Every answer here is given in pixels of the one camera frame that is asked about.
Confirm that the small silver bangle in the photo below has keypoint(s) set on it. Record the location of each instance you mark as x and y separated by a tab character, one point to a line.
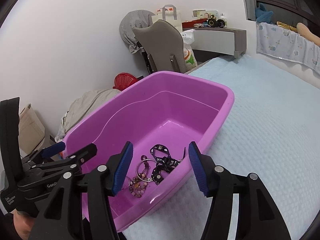
143	170

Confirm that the beige bag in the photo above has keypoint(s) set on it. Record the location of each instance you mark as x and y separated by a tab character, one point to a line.
31	130

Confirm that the grey white desk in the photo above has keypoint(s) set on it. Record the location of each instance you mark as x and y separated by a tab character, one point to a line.
226	41

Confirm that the white tote bag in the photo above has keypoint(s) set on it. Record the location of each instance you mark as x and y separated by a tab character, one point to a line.
170	14

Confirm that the white plastic bag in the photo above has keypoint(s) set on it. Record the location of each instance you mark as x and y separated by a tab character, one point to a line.
189	57

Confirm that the left hand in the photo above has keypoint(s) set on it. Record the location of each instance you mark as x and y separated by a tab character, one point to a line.
23	224

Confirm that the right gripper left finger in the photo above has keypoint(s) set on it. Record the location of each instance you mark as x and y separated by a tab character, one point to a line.
78	206

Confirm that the blue patterned hanging cloth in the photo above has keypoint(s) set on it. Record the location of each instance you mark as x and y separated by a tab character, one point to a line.
284	44

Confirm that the grey chair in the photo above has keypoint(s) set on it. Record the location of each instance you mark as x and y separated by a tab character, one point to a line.
163	44

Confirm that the beige crumpled cloth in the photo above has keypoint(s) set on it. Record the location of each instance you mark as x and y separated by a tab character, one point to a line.
82	107

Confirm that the light blue bed blanket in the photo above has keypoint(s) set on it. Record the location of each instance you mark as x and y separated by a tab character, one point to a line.
273	131

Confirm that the grey garment on chair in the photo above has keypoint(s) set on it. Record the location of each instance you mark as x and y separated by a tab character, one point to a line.
134	19

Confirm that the red plastic basket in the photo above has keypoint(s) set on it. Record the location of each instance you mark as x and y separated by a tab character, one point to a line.
124	80

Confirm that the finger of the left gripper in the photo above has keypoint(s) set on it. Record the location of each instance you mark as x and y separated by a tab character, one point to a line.
71	163
39	156

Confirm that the blue plush toy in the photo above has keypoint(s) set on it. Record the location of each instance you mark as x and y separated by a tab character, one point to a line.
262	14

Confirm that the toy vehicle on desk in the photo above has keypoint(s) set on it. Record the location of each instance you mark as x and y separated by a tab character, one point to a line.
215	23

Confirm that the purple plastic tub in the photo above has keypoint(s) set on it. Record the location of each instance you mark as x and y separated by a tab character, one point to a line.
167	108

